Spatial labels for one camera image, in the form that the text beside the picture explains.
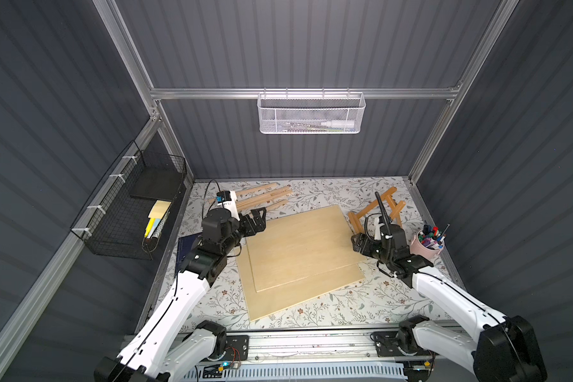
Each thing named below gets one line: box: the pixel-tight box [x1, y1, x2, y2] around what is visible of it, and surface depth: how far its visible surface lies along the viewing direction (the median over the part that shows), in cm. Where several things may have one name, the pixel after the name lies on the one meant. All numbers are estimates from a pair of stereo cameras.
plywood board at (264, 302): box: [235, 241, 367, 322], surface depth 87 cm
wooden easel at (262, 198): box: [207, 182, 293, 212], surface depth 114 cm
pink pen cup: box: [409, 229, 446, 259], surface depth 86 cm
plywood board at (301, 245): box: [245, 204, 368, 293], surface depth 97 cm
